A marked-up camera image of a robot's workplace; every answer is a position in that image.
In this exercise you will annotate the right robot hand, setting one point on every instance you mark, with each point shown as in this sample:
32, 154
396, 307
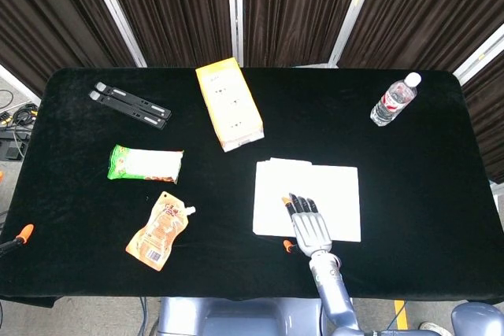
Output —
311, 230

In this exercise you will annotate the white folder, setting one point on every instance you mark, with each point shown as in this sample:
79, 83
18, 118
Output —
338, 194

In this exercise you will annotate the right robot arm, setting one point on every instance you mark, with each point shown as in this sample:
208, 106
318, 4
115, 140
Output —
334, 296

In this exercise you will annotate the black tablecloth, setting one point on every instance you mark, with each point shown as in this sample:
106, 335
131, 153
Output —
413, 194

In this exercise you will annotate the grey robot torso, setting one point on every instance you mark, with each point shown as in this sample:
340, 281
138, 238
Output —
236, 316

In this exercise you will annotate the yellow and white box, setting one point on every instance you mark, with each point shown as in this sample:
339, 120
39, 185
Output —
230, 108

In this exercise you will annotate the clear plastic water bottle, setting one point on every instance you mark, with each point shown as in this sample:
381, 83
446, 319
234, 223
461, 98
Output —
391, 102

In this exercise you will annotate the orange spout pouch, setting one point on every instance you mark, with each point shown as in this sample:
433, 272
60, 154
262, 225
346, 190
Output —
157, 233

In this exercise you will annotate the white shoe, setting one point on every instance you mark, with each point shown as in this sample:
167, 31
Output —
433, 330

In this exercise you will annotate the green snack packet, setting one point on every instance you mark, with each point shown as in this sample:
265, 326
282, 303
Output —
145, 161

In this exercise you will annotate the black folding stand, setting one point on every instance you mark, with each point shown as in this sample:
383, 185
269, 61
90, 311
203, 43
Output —
130, 105

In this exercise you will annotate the white screen frame post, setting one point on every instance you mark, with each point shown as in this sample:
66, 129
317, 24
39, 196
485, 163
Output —
114, 9
15, 78
354, 9
235, 9
480, 54

